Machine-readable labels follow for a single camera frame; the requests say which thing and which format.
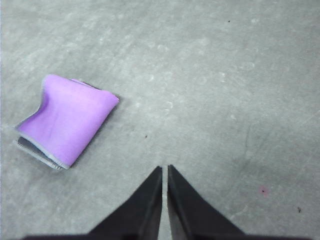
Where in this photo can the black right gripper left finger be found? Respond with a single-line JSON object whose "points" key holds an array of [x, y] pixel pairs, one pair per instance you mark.
{"points": [[140, 215]]}

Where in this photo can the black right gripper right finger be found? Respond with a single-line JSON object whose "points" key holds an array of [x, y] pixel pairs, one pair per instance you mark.
{"points": [[192, 217]]}

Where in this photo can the purple towel with grey hem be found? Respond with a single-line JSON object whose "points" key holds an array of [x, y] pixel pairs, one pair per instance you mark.
{"points": [[70, 120]]}

